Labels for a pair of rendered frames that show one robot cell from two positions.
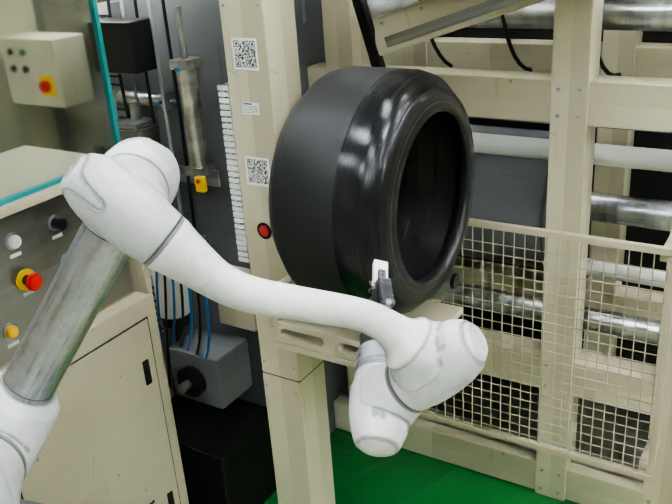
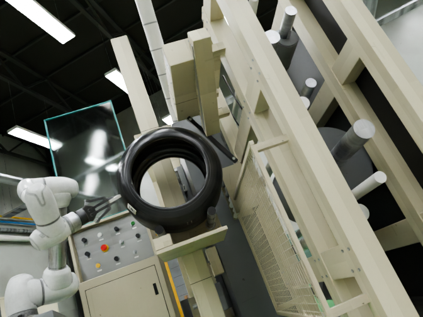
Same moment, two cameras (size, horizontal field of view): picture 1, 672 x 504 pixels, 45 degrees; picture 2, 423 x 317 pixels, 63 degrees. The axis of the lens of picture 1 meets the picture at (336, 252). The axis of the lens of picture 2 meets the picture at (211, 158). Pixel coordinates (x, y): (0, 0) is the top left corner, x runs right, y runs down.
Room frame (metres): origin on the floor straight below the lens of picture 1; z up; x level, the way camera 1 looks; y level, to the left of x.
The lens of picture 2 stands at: (0.80, -1.65, 0.51)
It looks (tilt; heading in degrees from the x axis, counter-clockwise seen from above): 21 degrees up; 48
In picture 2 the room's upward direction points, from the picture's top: 22 degrees counter-clockwise
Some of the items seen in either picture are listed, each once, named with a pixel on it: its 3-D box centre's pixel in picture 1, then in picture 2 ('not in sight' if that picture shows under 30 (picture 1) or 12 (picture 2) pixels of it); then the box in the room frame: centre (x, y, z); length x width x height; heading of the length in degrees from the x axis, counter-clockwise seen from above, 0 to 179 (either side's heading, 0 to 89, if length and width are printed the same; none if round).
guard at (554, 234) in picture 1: (500, 336); (267, 243); (2.03, -0.45, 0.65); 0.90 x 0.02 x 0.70; 57
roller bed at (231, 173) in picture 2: not in sight; (236, 191); (2.31, -0.10, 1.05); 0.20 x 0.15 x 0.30; 57
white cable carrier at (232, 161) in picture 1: (240, 175); not in sight; (2.02, 0.23, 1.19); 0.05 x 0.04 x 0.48; 147
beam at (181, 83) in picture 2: not in sight; (189, 82); (2.06, -0.35, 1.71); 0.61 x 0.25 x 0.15; 57
